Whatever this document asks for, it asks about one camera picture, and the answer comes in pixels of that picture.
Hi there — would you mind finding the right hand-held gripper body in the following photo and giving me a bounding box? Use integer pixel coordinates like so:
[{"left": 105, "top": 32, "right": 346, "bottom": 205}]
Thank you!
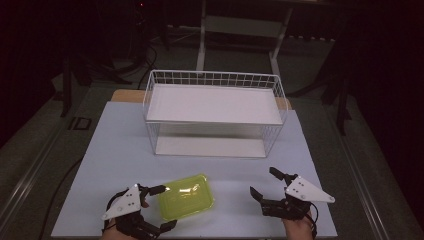
[{"left": 259, "top": 173, "right": 336, "bottom": 222}]

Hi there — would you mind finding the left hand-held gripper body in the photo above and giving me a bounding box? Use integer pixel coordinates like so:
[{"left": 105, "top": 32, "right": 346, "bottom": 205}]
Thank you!
[{"left": 101, "top": 183, "right": 165, "bottom": 240}]

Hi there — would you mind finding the yellow-green plastic tray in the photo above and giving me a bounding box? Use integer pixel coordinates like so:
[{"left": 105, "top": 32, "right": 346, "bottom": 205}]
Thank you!
[{"left": 156, "top": 173, "right": 216, "bottom": 222}]

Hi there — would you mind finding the white wire shelf rack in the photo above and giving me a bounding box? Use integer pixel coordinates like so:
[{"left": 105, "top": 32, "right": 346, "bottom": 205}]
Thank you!
[{"left": 142, "top": 69, "right": 290, "bottom": 160}]

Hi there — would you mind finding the person's left hand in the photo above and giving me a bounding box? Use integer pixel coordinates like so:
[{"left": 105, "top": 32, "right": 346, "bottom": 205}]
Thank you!
[{"left": 99, "top": 197, "right": 151, "bottom": 240}]

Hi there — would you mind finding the person's right hand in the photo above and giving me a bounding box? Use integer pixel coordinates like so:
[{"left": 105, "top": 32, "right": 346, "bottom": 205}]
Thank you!
[{"left": 282, "top": 210, "right": 315, "bottom": 240}]

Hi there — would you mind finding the pale blue table sheet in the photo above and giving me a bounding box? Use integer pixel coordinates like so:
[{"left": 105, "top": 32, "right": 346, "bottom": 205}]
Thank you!
[{"left": 50, "top": 100, "right": 338, "bottom": 240}]

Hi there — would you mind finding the black floor socket plate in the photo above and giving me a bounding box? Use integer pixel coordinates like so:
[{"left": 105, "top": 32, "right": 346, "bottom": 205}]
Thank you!
[{"left": 67, "top": 116, "right": 93, "bottom": 131}]

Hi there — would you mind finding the black metal stand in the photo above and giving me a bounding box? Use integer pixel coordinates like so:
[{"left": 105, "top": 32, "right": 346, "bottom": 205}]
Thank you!
[
  {"left": 320, "top": 75, "right": 353, "bottom": 137},
  {"left": 59, "top": 54, "right": 92, "bottom": 118}
]

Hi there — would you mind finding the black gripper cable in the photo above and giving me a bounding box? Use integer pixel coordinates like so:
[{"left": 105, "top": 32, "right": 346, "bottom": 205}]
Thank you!
[
  {"left": 303, "top": 207, "right": 320, "bottom": 240},
  {"left": 102, "top": 190, "right": 130, "bottom": 233}
]

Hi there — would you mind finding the black floor cable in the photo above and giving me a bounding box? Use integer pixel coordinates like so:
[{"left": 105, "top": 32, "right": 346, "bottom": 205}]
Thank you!
[{"left": 38, "top": 155, "right": 84, "bottom": 240}]

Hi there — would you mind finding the bundle of black cables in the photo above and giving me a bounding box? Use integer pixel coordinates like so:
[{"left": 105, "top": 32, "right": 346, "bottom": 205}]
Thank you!
[{"left": 84, "top": 41, "right": 159, "bottom": 91}]

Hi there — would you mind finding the white metal table frame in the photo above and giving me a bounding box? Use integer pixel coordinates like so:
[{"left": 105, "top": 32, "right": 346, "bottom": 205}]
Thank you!
[{"left": 195, "top": 0, "right": 295, "bottom": 78}]

